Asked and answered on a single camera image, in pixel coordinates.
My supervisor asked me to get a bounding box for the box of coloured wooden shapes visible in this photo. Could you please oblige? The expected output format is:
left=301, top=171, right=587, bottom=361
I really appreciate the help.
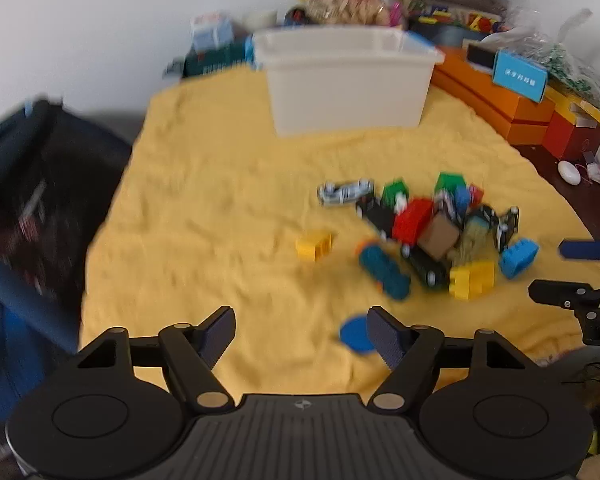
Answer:
left=407, top=4, right=502, bottom=47

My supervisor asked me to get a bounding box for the clear plastic bag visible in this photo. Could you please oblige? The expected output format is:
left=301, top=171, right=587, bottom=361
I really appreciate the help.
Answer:
left=480, top=7, right=600, bottom=109

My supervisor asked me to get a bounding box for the white round object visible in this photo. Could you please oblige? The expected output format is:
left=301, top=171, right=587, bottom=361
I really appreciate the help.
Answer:
left=557, top=160, right=585, bottom=185

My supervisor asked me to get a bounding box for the small black box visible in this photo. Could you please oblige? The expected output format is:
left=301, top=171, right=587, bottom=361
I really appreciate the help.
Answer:
left=466, top=42, right=496, bottom=72

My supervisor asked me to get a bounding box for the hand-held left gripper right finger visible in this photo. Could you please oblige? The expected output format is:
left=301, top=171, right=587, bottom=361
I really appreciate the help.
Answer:
left=366, top=306, right=528, bottom=413

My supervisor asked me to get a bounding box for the green toy block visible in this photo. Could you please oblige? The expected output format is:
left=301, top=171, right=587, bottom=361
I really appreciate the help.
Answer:
left=434, top=172, right=467, bottom=196
left=381, top=178, right=412, bottom=211

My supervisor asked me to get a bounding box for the white bowl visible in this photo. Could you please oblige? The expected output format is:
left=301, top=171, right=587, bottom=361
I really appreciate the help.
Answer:
left=245, top=10, right=279, bottom=32

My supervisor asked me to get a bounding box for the dark green wrapped pack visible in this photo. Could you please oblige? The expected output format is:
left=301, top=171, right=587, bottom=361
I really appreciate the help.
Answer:
left=165, top=42, right=254, bottom=79

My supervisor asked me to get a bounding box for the yellow blanket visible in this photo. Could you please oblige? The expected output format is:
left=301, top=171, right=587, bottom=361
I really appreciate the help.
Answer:
left=80, top=67, right=600, bottom=396

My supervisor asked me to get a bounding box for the yellow toy block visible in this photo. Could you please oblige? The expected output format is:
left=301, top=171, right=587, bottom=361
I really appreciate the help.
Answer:
left=449, top=261, right=496, bottom=301
left=296, top=231, right=334, bottom=262

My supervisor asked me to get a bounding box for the blue and black helmet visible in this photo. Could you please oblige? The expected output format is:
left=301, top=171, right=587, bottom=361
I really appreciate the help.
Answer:
left=282, top=6, right=311, bottom=27

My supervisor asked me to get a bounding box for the orange box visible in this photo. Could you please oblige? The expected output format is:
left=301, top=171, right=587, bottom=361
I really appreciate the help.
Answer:
left=431, top=47, right=557, bottom=145

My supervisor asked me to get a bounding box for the yellow box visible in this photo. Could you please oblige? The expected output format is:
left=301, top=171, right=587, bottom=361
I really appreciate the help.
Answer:
left=545, top=82, right=600, bottom=129

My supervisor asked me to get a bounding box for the white plastic container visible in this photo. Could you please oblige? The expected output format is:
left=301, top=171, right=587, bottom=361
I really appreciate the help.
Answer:
left=245, top=27, right=446, bottom=137

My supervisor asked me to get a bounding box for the grey toy car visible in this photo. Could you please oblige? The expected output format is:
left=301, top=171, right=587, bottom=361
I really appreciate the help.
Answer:
left=319, top=179, right=376, bottom=207

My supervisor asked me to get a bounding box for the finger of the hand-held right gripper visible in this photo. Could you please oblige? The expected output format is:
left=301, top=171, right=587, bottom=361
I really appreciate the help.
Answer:
left=558, top=236, right=600, bottom=262
left=528, top=280, right=600, bottom=322

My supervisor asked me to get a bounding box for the large red toy block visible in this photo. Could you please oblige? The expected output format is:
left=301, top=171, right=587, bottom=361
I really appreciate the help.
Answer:
left=392, top=198, right=436, bottom=246

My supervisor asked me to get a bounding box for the olive toy car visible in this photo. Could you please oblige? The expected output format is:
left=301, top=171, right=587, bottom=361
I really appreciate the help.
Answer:
left=452, top=209, right=498, bottom=266

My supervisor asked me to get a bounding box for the blue round disc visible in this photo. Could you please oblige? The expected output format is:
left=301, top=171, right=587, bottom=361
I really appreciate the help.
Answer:
left=339, top=314, right=378, bottom=356

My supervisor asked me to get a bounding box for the light blue box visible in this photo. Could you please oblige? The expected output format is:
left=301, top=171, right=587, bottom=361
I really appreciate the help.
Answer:
left=492, top=49, right=550, bottom=104

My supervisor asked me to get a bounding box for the pale blue tissue box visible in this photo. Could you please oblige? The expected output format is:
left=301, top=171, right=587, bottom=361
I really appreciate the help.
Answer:
left=190, top=11, right=234, bottom=51

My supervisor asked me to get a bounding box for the teal toy car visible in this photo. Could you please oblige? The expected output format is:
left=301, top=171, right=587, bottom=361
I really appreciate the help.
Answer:
left=357, top=241, right=412, bottom=302

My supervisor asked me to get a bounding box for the clear snack bag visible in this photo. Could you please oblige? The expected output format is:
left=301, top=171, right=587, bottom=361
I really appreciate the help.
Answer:
left=294, top=0, right=390, bottom=27

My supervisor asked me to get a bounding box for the tan wooden block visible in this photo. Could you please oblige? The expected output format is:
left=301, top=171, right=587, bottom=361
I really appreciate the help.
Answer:
left=418, top=214, right=461, bottom=261

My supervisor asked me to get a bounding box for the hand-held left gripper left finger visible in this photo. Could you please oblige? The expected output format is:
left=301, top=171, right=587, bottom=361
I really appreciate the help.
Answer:
left=77, top=305, right=238, bottom=416

